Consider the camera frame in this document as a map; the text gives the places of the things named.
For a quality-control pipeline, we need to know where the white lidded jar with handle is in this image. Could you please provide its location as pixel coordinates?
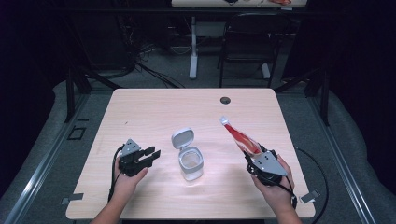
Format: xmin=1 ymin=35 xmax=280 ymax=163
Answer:
xmin=171 ymin=126 xmax=205 ymax=182

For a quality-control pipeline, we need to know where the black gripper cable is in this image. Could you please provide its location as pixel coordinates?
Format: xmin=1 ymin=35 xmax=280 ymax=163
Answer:
xmin=107 ymin=144 xmax=125 ymax=203
xmin=278 ymin=146 xmax=330 ymax=224

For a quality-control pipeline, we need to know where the white desk leg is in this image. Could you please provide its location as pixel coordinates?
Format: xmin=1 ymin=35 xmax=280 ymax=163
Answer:
xmin=189 ymin=16 xmax=199 ymax=80

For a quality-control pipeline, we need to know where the red and white sugar pouch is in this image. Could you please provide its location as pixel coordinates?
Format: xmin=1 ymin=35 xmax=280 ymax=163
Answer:
xmin=219 ymin=116 xmax=262 ymax=157

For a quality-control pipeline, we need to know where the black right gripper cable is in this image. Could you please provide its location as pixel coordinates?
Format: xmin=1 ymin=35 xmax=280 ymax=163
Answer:
xmin=278 ymin=146 xmax=330 ymax=224

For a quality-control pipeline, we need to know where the black folding chair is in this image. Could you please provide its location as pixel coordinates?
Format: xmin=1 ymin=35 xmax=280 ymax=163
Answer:
xmin=218 ymin=12 xmax=292 ymax=89

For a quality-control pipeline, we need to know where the black metal stand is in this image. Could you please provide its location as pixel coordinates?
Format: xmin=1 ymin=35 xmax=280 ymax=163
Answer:
xmin=64 ymin=66 xmax=93 ymax=124

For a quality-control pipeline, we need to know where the grey tape strip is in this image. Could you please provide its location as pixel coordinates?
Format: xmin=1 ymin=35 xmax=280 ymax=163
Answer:
xmin=60 ymin=192 xmax=85 ymax=205
xmin=299 ymin=189 xmax=321 ymax=204

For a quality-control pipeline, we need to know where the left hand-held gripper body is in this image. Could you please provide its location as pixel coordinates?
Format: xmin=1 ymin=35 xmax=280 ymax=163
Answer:
xmin=118 ymin=138 xmax=150 ymax=177

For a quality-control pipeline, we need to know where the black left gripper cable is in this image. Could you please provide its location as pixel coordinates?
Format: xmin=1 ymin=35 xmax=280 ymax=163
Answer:
xmin=107 ymin=144 xmax=125 ymax=203

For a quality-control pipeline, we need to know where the aluminium floor rail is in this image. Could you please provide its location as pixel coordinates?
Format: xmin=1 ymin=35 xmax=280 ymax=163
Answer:
xmin=306 ymin=92 xmax=378 ymax=224
xmin=3 ymin=92 xmax=92 ymax=224

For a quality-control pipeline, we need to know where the person's right hand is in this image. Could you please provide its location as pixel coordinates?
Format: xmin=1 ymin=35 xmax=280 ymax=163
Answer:
xmin=251 ymin=154 xmax=297 ymax=216

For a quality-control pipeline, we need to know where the person's left hand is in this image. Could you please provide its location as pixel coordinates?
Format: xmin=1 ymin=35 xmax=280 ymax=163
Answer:
xmin=111 ymin=157 xmax=149 ymax=202

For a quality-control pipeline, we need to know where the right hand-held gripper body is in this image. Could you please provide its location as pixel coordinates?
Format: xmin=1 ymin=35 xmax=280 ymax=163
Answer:
xmin=247 ymin=149 xmax=289 ymax=187

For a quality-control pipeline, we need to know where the bundle of floor cables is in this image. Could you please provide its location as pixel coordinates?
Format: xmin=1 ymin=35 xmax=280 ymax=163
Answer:
xmin=132 ymin=41 xmax=187 ymax=90

